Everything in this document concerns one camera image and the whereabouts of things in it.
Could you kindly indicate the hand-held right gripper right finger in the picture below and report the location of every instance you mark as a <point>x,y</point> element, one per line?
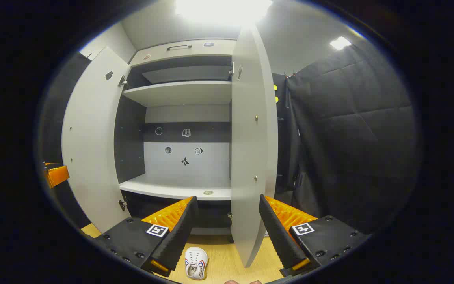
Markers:
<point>278,232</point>

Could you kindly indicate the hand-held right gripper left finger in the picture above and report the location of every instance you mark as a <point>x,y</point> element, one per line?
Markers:
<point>179,232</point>

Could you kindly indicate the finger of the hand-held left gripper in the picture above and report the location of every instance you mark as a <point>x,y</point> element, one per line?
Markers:
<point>57,175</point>

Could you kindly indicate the white striped shoe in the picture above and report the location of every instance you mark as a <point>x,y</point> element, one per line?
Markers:
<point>195,260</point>

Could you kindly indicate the grey cabinet door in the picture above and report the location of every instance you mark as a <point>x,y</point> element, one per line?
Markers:
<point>93,138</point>
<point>250,138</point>

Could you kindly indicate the grey shoe cabinet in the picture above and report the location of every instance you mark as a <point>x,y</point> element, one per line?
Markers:
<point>187,92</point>

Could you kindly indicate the black backdrop cloth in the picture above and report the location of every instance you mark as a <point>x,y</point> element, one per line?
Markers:
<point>282,150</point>

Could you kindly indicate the black quilted curtain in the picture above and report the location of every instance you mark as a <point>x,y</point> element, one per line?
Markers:
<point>349,138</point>

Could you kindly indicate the small double ceiling light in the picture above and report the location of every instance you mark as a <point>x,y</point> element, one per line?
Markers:
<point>340,42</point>

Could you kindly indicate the large ceiling light panel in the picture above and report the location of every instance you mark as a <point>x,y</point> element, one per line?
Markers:
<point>223,10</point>

